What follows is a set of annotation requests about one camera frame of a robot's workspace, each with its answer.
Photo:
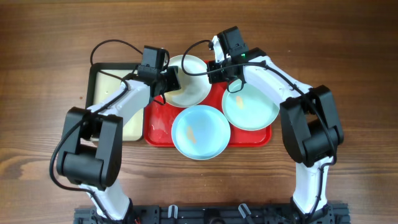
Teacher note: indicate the red plastic tray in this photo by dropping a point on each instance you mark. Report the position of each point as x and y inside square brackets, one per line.
[158, 122]

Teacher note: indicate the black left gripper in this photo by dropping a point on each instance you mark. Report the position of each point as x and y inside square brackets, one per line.
[168, 77]

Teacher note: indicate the white round plate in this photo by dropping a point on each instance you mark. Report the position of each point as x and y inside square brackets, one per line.
[194, 89]

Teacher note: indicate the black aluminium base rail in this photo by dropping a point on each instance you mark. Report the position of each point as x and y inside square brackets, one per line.
[273, 213]

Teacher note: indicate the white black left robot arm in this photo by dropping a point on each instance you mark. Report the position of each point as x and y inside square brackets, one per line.
[89, 155]

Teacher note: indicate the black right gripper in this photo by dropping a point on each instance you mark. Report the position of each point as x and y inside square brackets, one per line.
[214, 79]

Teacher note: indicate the light blue round plate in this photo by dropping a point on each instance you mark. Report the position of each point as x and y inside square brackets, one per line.
[201, 132]

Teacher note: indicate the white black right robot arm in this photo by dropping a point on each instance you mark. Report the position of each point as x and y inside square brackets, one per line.
[311, 128]

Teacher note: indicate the black water basin tray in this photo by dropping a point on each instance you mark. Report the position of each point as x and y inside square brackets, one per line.
[101, 86]

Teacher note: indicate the mint green round plate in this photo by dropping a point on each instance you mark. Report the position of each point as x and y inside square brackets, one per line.
[247, 108]

